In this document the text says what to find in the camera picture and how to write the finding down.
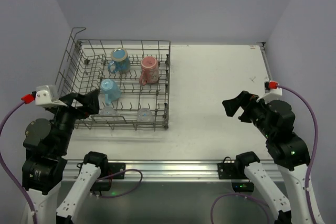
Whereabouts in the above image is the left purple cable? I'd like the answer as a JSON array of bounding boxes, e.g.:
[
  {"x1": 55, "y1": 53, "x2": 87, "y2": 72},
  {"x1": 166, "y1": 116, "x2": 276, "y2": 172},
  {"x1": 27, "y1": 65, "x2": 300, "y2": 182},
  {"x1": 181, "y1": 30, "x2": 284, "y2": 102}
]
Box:
[{"x1": 0, "y1": 94, "x2": 36, "y2": 224}]

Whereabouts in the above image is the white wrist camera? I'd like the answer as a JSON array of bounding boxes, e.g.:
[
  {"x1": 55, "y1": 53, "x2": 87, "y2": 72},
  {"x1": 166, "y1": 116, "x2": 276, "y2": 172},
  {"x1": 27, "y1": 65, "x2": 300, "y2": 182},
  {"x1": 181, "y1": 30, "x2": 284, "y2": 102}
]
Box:
[
  {"x1": 257, "y1": 81, "x2": 282, "y2": 103},
  {"x1": 35, "y1": 84, "x2": 59, "y2": 108}
]

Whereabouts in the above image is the pink patterned mug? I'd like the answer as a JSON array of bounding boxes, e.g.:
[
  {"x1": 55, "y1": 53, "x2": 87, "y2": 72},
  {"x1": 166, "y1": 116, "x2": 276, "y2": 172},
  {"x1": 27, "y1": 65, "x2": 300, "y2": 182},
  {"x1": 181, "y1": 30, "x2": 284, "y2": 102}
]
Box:
[{"x1": 139, "y1": 56, "x2": 160, "y2": 86}]

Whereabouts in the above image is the aluminium mounting rail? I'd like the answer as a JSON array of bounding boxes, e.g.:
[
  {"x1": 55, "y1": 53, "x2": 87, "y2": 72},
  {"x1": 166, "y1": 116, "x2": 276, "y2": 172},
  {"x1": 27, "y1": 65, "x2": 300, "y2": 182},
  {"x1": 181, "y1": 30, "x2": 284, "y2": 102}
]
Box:
[{"x1": 61, "y1": 159, "x2": 287, "y2": 183}]

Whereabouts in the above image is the clear glass cup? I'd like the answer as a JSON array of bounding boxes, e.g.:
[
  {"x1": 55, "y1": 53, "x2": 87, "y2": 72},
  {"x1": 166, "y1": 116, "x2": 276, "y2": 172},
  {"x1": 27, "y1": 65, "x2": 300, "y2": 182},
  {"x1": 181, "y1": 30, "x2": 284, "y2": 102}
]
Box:
[
  {"x1": 136, "y1": 108, "x2": 154, "y2": 123},
  {"x1": 99, "y1": 106, "x2": 119, "y2": 121}
]

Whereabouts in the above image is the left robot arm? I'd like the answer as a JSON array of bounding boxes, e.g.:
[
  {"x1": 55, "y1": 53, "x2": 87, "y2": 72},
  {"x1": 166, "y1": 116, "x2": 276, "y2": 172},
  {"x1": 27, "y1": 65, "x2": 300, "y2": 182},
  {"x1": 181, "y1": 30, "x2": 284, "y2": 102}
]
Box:
[{"x1": 22, "y1": 85, "x2": 108, "y2": 223}]

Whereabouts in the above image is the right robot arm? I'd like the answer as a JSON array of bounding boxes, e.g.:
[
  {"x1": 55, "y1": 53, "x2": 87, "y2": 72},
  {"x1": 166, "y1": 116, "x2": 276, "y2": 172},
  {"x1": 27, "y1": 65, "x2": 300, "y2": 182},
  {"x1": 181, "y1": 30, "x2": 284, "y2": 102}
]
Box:
[{"x1": 222, "y1": 87, "x2": 324, "y2": 223}]

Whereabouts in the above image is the right black controller box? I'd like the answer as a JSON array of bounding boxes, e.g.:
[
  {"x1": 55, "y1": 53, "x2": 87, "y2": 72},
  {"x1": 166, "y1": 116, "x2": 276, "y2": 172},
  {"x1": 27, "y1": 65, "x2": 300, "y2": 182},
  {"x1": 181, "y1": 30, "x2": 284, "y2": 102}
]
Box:
[{"x1": 232, "y1": 182, "x2": 255, "y2": 193}]

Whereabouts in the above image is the black controller box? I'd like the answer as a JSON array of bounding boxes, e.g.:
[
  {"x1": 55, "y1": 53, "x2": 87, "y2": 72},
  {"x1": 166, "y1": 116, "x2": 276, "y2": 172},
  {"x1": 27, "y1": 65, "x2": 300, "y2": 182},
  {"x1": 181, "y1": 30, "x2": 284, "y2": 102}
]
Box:
[
  {"x1": 232, "y1": 182, "x2": 255, "y2": 193},
  {"x1": 90, "y1": 182, "x2": 112, "y2": 194}
]

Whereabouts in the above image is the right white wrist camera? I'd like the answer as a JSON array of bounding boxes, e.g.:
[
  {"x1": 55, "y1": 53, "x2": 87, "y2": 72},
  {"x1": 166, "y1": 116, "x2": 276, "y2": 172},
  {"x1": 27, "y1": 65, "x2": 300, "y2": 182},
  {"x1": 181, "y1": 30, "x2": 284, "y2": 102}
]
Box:
[{"x1": 257, "y1": 81, "x2": 282, "y2": 103}]

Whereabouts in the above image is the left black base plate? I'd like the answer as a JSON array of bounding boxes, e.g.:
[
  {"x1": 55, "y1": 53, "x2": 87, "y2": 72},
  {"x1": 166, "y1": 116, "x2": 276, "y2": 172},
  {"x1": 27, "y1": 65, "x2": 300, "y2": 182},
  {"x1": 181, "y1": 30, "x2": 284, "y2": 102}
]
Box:
[{"x1": 108, "y1": 163, "x2": 126, "y2": 180}]

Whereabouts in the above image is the blue patterned mug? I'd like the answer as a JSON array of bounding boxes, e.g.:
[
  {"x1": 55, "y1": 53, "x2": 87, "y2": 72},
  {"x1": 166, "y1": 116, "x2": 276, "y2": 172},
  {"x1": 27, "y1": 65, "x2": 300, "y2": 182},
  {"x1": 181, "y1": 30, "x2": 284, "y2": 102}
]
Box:
[{"x1": 108, "y1": 48, "x2": 131, "y2": 74}]

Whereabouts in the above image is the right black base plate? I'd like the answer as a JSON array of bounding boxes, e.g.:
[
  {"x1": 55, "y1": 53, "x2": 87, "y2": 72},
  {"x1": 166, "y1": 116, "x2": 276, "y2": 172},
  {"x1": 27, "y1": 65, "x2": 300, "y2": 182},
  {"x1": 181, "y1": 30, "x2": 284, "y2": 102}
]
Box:
[{"x1": 217, "y1": 156, "x2": 237, "y2": 180}]

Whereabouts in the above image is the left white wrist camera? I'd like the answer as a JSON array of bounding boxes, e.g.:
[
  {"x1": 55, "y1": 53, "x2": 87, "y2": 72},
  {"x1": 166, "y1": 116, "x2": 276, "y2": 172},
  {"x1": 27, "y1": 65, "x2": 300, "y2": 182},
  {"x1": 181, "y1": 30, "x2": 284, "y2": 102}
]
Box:
[{"x1": 35, "y1": 84, "x2": 59, "y2": 108}]

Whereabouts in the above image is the light blue faceted cup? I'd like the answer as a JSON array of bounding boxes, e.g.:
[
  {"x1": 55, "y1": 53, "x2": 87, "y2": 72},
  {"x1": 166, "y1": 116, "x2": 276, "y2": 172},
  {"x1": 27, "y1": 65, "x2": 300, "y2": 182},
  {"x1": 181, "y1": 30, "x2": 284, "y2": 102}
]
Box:
[{"x1": 100, "y1": 79, "x2": 121, "y2": 105}]

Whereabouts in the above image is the grey wire dish rack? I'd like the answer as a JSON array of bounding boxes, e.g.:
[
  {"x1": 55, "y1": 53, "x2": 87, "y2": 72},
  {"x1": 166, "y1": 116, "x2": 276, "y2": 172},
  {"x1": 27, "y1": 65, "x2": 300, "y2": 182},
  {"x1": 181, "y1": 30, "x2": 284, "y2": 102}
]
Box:
[{"x1": 55, "y1": 27, "x2": 171, "y2": 131}]

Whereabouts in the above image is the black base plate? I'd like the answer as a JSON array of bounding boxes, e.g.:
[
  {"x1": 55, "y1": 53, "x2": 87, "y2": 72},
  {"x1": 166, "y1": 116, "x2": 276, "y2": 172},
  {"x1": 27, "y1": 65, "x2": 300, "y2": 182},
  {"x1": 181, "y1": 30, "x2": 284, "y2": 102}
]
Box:
[
  {"x1": 217, "y1": 156, "x2": 237, "y2": 180},
  {"x1": 108, "y1": 163, "x2": 126, "y2": 180}
]

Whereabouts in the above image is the left black controller box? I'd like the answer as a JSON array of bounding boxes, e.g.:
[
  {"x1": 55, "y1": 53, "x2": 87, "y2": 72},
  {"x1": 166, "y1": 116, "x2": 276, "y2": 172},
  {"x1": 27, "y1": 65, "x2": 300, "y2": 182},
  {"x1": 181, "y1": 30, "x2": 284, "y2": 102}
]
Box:
[{"x1": 90, "y1": 182, "x2": 112, "y2": 194}]

